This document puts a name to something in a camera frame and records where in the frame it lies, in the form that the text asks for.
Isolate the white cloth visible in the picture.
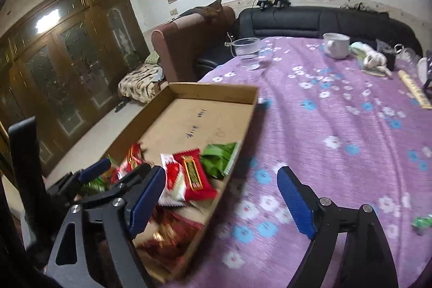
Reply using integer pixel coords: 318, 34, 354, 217
350, 42, 393, 78

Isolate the cream tube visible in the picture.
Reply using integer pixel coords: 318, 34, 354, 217
398, 70, 432, 109

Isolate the red gold-label snack packet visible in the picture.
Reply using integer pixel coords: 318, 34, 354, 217
111, 143, 144, 181
173, 148, 218, 202

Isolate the brown cloth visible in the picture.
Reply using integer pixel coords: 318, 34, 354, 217
178, 0, 224, 19

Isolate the white mug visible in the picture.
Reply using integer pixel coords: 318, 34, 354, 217
323, 32, 351, 59

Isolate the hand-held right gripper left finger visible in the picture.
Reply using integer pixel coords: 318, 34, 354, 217
45, 166, 167, 288

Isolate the brown armchair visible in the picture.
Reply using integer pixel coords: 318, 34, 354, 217
151, 6, 237, 83

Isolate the black sofa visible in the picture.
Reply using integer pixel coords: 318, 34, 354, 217
197, 6, 424, 70

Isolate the dark red snack packet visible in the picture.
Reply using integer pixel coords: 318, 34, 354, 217
135, 207, 204, 263

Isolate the white red candy packet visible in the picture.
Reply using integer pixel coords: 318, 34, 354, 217
158, 153, 188, 208

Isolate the large green snack packet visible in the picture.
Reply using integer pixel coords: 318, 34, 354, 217
200, 142, 241, 179

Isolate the printed blanket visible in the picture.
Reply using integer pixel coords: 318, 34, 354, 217
118, 67, 168, 103

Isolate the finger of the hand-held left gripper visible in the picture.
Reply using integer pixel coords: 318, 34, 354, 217
80, 163, 152, 208
47, 158, 112, 205

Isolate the small green snack packet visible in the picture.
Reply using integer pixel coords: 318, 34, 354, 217
81, 173, 109, 195

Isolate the purple floral tablecloth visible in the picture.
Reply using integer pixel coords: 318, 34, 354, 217
197, 36, 432, 288

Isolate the wooden wardrobe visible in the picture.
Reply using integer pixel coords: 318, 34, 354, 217
0, 0, 151, 181

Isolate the cardboard box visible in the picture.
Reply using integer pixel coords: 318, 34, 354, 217
104, 82, 259, 285

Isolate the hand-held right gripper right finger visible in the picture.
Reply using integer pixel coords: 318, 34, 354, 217
277, 165, 399, 288

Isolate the white bowl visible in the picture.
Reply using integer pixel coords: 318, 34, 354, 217
417, 57, 432, 83

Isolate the tipped clear plastic cup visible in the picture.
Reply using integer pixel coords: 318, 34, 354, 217
394, 44, 418, 68

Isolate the green candy wrapper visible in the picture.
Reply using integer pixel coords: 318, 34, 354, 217
411, 214, 432, 235

